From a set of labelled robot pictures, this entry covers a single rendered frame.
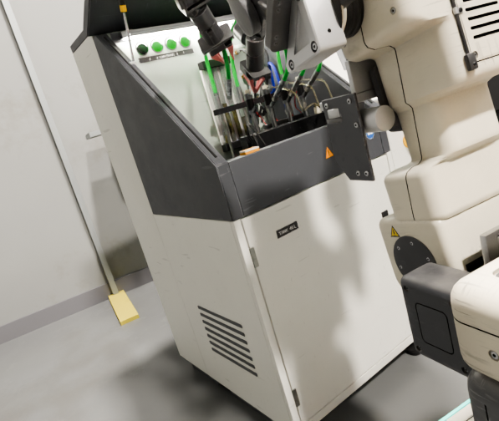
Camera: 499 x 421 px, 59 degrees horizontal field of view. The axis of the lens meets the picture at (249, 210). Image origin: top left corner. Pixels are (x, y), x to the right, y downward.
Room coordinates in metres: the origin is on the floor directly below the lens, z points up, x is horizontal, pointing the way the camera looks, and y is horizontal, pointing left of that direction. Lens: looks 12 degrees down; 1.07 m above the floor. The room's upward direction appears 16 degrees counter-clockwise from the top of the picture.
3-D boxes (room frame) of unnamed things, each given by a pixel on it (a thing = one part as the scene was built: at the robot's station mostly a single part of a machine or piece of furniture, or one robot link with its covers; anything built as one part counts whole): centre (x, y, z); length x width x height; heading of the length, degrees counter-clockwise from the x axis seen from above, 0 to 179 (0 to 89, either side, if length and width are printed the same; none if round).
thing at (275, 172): (1.38, -0.23, 0.87); 0.62 x 0.04 x 0.16; 122
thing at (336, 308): (1.37, -0.24, 0.44); 0.65 x 0.02 x 0.68; 122
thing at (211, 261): (1.61, -0.09, 0.39); 0.70 x 0.58 x 0.79; 122
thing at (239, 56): (1.93, -0.18, 1.20); 0.13 x 0.03 x 0.31; 122
